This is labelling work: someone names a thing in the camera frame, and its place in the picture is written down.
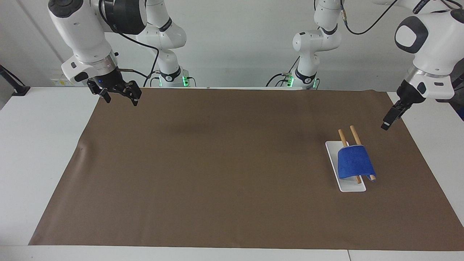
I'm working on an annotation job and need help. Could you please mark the black stand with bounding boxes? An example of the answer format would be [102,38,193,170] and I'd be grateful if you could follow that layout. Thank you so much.
[0,64,31,97]

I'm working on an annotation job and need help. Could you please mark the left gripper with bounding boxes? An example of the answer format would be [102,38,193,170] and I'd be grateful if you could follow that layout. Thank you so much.
[393,80,427,112]

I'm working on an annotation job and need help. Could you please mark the blue towel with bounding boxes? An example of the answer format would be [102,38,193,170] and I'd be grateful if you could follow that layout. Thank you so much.
[337,144,377,182]

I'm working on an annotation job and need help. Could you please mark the wooden rod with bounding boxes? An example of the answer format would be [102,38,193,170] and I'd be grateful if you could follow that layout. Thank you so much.
[338,129,362,185]
[349,125,376,181]

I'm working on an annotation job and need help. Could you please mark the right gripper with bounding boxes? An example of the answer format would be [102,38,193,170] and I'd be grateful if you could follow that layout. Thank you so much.
[87,67,142,107]

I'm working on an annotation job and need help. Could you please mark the black cable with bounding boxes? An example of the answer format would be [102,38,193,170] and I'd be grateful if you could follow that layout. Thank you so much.
[99,0,160,88]
[340,0,422,36]
[266,55,302,88]

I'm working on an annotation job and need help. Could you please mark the white rectangular tray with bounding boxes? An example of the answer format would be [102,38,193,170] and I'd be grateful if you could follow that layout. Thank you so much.
[325,140,367,193]

